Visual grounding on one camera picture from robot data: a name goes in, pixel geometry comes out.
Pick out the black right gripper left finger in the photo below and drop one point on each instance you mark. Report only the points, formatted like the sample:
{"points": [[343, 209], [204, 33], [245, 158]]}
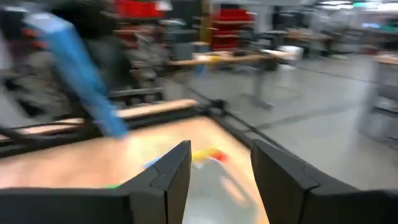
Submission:
{"points": [[93, 205]]}

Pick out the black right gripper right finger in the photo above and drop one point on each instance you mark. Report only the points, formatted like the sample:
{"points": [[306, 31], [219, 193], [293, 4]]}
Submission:
{"points": [[311, 202]]}

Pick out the red capped marker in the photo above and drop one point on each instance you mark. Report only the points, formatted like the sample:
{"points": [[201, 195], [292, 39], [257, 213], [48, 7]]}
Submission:
{"points": [[219, 155]]}

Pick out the person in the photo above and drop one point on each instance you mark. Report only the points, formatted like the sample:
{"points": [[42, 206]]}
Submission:
{"points": [[77, 71]]}

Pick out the wooden background work table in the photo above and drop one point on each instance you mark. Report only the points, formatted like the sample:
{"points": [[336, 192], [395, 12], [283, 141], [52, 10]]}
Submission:
{"points": [[224, 57]]}

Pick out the red storage shelf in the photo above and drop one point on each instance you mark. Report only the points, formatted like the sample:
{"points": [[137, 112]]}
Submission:
{"points": [[231, 29]]}

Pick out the black aluminium table frame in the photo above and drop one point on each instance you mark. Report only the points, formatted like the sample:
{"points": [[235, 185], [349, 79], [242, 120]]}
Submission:
{"points": [[174, 116]]}

